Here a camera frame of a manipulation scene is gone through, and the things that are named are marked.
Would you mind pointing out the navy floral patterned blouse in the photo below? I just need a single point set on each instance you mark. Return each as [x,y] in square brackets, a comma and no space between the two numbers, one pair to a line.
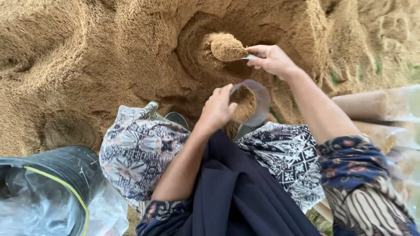
[354,170]

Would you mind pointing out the scoopful of brown husk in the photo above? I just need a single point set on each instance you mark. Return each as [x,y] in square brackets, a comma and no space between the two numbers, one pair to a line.
[227,47]

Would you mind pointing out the small clear plastic bag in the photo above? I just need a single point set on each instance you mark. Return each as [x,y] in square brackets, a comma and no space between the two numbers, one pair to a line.
[261,101]

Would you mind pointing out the person's right hand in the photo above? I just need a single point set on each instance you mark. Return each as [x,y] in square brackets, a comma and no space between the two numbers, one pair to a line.
[275,60]

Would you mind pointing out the dark navy headscarf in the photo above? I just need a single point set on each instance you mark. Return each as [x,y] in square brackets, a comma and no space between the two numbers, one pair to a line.
[236,196]

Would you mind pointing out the crumpled clear plastic bags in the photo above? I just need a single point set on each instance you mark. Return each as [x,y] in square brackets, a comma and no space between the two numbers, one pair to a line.
[32,203]

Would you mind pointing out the dark sandal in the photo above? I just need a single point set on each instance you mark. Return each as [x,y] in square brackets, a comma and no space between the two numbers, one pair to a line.
[243,131]
[177,118]

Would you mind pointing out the person's right fingers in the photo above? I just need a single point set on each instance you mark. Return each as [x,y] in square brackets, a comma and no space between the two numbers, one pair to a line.
[256,49]

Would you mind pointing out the patterned batik trousers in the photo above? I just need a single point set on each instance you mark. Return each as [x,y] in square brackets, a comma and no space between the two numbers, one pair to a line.
[137,154]

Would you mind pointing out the black bucket with yellow stripe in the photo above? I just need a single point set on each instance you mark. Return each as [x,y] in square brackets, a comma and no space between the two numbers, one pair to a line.
[65,164]

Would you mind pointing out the brown husk filling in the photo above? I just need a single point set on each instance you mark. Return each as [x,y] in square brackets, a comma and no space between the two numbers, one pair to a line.
[245,103]

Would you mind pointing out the person's left hand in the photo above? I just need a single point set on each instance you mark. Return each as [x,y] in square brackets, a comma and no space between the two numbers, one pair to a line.
[215,109]

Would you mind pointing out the husk-filled clear plastic bag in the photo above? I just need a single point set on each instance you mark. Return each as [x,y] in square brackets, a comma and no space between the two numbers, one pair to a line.
[405,167]
[367,103]
[377,134]

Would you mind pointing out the pale plastic scoop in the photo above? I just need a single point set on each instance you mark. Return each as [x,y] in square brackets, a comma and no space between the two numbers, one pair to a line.
[250,57]

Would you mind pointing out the heap of brown rice husk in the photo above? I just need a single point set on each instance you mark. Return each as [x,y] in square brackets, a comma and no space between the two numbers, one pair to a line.
[82,65]

